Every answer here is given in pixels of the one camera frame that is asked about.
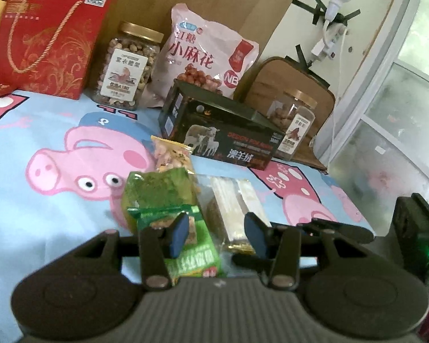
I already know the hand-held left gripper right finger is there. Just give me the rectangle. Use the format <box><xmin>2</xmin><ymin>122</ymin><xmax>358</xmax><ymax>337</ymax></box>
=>
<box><xmin>243</xmin><ymin>212</ymin><xmax>351</xmax><ymax>291</ymax></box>

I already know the frosted glass window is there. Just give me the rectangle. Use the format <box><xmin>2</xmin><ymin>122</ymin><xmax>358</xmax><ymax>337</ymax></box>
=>
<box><xmin>325</xmin><ymin>0</ymin><xmax>429</xmax><ymax>229</ymax></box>

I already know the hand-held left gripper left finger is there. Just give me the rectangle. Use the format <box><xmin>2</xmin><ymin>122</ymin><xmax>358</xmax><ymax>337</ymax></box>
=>
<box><xmin>75</xmin><ymin>212</ymin><xmax>190</xmax><ymax>291</ymax></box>

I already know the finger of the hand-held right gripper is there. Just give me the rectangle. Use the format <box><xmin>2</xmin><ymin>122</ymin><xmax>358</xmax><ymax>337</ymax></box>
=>
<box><xmin>297</xmin><ymin>219</ymin><xmax>375</xmax><ymax>243</ymax></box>

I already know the large pink snack bag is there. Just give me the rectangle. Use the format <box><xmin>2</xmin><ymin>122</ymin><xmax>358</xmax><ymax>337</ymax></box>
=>
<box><xmin>150</xmin><ymin>3</ymin><xmax>260</xmax><ymax>110</ymax></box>

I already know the bright green snack packet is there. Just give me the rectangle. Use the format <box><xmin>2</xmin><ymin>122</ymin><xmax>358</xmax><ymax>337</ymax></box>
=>
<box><xmin>127</xmin><ymin>204</ymin><xmax>227</xmax><ymax>280</ymax></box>

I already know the red gift box with handle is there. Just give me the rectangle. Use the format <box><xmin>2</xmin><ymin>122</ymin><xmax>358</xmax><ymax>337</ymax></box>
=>
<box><xmin>0</xmin><ymin>0</ymin><xmax>121</xmax><ymax>101</ymax></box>

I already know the cartoon pig printed blanket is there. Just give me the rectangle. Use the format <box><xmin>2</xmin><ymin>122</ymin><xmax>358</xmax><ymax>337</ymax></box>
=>
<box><xmin>0</xmin><ymin>86</ymin><xmax>397</xmax><ymax>333</ymax></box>

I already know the pecan jar with gold lid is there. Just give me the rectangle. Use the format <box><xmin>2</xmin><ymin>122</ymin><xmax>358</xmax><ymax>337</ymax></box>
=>
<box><xmin>266</xmin><ymin>89</ymin><xmax>319</xmax><ymax>161</ymax></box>

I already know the dark green snack packet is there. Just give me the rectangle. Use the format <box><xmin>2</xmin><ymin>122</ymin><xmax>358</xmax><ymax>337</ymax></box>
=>
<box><xmin>122</xmin><ymin>169</ymin><xmax>201</xmax><ymax>230</ymax></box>

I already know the clear bag of cashews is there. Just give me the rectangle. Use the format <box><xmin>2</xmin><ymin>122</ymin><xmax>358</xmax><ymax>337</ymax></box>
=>
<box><xmin>196</xmin><ymin>175</ymin><xmax>273</xmax><ymax>254</ymax></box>

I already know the orange peanut snack packet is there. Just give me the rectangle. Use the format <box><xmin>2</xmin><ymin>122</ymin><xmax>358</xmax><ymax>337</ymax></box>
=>
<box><xmin>150</xmin><ymin>135</ymin><xmax>197</xmax><ymax>183</ymax></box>

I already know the black cardboard box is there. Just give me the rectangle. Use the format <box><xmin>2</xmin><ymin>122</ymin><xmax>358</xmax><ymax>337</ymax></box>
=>
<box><xmin>158</xmin><ymin>79</ymin><xmax>287</xmax><ymax>171</ymax></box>

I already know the cashew jar with gold lid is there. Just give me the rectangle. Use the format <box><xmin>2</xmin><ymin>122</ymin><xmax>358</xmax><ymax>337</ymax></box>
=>
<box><xmin>89</xmin><ymin>21</ymin><xmax>165</xmax><ymax>111</ymax></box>

